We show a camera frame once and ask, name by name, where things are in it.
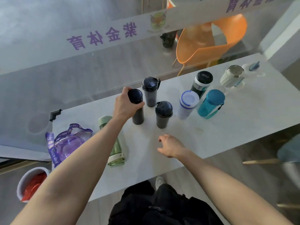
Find person's left hand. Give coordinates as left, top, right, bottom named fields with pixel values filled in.
left=112, top=86, right=146, bottom=122

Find person's right hand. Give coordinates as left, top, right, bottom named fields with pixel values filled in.
left=157, top=134, right=188, bottom=159

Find slim black thermos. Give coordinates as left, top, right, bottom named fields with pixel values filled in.
left=127, top=88, right=145, bottom=125

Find dark bottle with strap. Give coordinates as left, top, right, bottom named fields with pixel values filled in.
left=141, top=77, right=161, bottom=108

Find dark smoky bottle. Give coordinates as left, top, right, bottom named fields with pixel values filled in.
left=155, top=101, right=173, bottom=129

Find white purple bottle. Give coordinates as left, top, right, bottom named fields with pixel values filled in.
left=177, top=90, right=200, bottom=120

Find green transparent bottle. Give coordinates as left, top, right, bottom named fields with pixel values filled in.
left=98, top=115, right=126, bottom=167

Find teal blue bottle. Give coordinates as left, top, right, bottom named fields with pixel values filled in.
left=197, top=89, right=226, bottom=120

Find purple transparent kids bottle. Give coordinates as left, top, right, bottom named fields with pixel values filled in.
left=45, top=123, right=93, bottom=168

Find black bottle white band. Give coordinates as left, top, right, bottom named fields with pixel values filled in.
left=190, top=70, right=214, bottom=100

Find grey lid clear bottle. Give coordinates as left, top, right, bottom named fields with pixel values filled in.
left=220, top=65, right=245, bottom=89

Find white bottle teal straw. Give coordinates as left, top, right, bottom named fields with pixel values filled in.
left=234, top=61, right=265, bottom=89

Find person's left forearm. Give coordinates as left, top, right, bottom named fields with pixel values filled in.
left=10, top=117, right=128, bottom=225

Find person's right forearm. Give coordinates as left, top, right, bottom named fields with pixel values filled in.
left=176, top=148, right=293, bottom=225

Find person's white shoe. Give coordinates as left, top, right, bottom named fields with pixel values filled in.
left=154, top=176, right=166, bottom=191

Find person's black clothing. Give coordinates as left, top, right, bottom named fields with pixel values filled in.
left=107, top=180, right=224, bottom=225

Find grey table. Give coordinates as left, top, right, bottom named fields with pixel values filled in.
left=50, top=53, right=300, bottom=202

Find black table corner guard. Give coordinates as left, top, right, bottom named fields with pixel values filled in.
left=49, top=109, right=63, bottom=122

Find frosted glass banner strip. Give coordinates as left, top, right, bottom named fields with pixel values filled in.
left=0, top=0, right=300, bottom=75

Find orange plastic chair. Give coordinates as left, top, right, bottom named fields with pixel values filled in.
left=172, top=14, right=248, bottom=77

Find white bucket red contents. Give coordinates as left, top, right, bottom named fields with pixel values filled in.
left=16, top=167, right=51, bottom=203

